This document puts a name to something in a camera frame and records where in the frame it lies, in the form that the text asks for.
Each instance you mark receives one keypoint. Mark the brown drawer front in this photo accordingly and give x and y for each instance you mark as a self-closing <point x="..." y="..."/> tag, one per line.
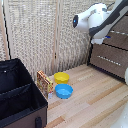
<point x="118" y="40"/>
<point x="110" y="68"/>

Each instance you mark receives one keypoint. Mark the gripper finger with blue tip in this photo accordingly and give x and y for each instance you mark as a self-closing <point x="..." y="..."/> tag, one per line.
<point x="107" y="36"/>

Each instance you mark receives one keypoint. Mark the yellow bowl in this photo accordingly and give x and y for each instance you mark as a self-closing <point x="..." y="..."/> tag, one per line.
<point x="61" y="77"/>

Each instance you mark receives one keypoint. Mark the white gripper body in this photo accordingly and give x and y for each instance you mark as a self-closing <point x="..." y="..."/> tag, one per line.
<point x="97" y="40"/>

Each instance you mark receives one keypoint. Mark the black fabric storage box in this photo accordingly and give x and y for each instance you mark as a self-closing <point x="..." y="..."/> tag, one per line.
<point x="20" y="100"/>

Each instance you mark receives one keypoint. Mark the blue bowl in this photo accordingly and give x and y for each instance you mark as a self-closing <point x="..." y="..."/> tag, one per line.
<point x="64" y="90"/>

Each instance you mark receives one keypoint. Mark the colourful cardboard food box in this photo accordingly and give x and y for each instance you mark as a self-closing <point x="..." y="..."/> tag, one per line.
<point x="44" y="83"/>

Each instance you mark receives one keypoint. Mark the dark brown drawer cabinet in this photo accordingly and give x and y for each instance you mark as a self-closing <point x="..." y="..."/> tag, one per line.
<point x="124" y="78"/>

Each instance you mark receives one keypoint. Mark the white black Franka robot arm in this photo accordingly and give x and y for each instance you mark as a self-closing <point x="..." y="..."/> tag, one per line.
<point x="96" y="18"/>

